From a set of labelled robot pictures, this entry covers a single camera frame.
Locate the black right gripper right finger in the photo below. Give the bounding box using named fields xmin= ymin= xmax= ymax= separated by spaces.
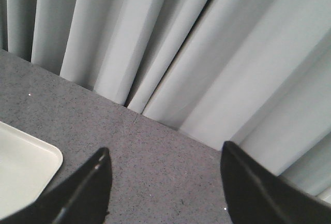
xmin=220 ymin=141 xmax=330 ymax=223

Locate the pale grey pleated curtain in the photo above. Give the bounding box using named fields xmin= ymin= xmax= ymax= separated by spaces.
xmin=1 ymin=0 xmax=330 ymax=202

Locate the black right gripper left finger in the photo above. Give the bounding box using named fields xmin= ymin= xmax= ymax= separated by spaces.
xmin=1 ymin=147 xmax=112 ymax=223

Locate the cream rectangular plastic tray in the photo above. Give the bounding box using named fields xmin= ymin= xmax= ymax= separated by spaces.
xmin=1 ymin=122 xmax=63 ymax=212

